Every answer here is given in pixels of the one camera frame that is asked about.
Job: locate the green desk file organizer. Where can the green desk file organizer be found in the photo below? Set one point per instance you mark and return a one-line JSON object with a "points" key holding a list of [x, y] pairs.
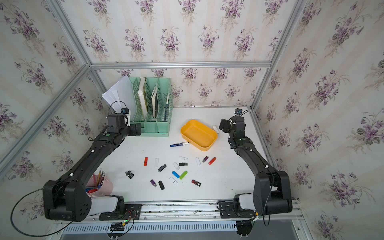
{"points": [[150, 103]]}

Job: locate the dark pen in organizer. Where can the dark pen in organizer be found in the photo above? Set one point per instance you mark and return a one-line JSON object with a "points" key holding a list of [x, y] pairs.
{"points": [[166, 108]]}

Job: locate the white small device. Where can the white small device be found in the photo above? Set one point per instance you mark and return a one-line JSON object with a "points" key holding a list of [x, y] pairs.
{"points": [[215, 129]]}

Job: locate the aluminium front rail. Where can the aluminium front rail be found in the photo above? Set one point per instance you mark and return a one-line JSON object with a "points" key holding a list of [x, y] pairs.
{"points": [[180, 211]]}

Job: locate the black silver usb drive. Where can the black silver usb drive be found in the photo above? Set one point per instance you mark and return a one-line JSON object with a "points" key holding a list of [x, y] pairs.
{"points": [[162, 168]]}

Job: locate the small black usb pair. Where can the small black usb pair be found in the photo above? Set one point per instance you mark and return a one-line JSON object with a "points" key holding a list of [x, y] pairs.
{"points": [[129, 174]]}

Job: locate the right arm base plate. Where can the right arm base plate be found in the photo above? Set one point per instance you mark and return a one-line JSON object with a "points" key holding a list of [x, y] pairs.
{"points": [[233, 211]]}

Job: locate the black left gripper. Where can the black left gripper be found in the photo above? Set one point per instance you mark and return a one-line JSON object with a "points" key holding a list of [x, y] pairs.
{"points": [[132, 131]]}

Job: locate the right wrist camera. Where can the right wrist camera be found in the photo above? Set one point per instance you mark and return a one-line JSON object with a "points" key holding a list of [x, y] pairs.
{"points": [[238, 111]]}

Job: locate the purple usb drive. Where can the purple usb drive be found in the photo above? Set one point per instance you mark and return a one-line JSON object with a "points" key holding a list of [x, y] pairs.
{"points": [[205, 159], [153, 183]]}

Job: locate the white book in organizer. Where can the white book in organizer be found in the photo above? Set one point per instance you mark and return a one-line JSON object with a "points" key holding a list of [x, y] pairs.
{"points": [[142, 97]]}

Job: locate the white slider usb drive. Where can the white slider usb drive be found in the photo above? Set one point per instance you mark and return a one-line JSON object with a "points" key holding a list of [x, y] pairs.
{"points": [[173, 181]]}

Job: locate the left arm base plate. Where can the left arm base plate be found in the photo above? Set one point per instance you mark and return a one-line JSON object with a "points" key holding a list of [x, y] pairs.
{"points": [[125, 213]]}

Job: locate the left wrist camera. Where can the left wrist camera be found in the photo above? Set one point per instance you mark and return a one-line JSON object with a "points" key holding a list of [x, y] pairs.
{"points": [[125, 111]]}

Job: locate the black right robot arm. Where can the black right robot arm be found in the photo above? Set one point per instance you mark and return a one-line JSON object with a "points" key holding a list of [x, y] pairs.
{"points": [[272, 190]]}

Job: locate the black capsule usb drive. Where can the black capsule usb drive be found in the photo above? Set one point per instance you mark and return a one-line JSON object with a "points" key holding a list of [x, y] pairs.
{"points": [[161, 185]]}

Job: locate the pink pen cup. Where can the pink pen cup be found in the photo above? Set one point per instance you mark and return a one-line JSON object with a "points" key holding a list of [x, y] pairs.
{"points": [[99, 185]]}

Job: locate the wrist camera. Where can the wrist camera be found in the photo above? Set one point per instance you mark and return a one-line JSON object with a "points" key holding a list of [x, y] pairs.
{"points": [[238, 111], [125, 111]]}

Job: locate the green usb drive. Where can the green usb drive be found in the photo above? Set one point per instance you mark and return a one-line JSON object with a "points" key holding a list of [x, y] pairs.
{"points": [[183, 175]]}

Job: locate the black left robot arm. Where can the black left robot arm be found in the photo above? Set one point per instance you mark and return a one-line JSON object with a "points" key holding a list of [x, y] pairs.
{"points": [[66, 199]]}

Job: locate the red black usb drive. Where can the red black usb drive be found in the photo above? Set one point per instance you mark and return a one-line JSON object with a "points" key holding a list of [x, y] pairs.
{"points": [[196, 183]]}

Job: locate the blue usb drive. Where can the blue usb drive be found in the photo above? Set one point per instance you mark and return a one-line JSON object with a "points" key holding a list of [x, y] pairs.
{"points": [[175, 174]]}

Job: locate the blue white marker pen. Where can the blue white marker pen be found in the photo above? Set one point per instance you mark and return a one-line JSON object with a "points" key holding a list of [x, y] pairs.
{"points": [[180, 144]]}

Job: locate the white paper stack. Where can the white paper stack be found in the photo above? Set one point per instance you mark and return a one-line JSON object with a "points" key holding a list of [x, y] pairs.
{"points": [[123, 92]]}

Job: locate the beige notebook in organizer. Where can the beige notebook in organizer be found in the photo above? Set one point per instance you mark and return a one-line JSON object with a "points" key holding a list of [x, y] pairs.
{"points": [[155, 105]]}

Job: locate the white flat usb drive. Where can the white flat usb drive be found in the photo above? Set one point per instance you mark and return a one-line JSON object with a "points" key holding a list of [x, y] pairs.
{"points": [[198, 161]]}

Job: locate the yellow plastic storage box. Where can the yellow plastic storage box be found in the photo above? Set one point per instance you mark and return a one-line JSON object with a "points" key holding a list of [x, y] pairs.
{"points": [[199, 135]]}

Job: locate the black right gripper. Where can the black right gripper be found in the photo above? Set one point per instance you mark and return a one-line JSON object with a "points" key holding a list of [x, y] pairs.
{"points": [[226, 124]]}

